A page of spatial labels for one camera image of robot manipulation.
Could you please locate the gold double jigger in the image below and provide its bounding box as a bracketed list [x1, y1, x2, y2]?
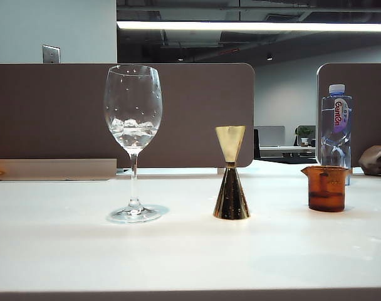
[212, 125, 251, 221]

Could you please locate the small amber measuring cup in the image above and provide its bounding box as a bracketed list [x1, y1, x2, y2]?
[300, 165, 350, 213]

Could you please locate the clear wine glass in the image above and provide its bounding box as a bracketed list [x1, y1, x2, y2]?
[103, 64, 170, 224]

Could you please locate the Ganten plastic water bottle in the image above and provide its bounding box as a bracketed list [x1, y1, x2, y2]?
[320, 83, 354, 186]

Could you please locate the black office chair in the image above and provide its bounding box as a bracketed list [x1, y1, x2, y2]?
[253, 129, 261, 159]

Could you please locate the grey background desk screen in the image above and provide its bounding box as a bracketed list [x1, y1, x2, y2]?
[254, 125, 286, 147]

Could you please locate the white background desk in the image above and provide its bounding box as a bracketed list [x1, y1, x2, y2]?
[259, 145, 316, 157]

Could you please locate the green potted plant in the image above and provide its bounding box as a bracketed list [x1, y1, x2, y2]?
[295, 125, 315, 147]

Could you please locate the long ceiling light strip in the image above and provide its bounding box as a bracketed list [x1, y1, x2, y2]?
[116, 20, 381, 33]

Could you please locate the wide brown desk partition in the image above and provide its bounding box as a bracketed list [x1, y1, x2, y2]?
[0, 62, 256, 169]

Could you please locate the metal wall switch plate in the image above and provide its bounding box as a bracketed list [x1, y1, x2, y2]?
[42, 44, 61, 64]

